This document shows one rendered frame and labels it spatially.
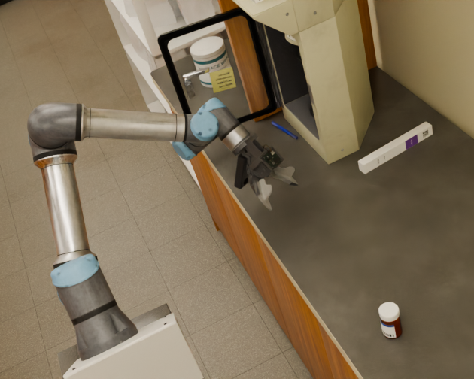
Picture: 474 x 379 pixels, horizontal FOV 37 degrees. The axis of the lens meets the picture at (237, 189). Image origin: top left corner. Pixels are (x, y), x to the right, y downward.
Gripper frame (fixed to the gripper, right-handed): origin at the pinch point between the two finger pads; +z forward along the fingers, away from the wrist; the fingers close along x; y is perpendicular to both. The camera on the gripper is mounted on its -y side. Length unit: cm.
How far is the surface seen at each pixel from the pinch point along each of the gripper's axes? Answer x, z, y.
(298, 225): -2.5, 8.4, -0.5
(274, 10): 7, -39, 36
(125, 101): 161, -106, -207
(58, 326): 4, -20, -168
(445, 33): 50, -5, 45
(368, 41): 72, -20, 11
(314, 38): 17.4, -27.6, 32.5
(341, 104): 25.8, -9.6, 18.4
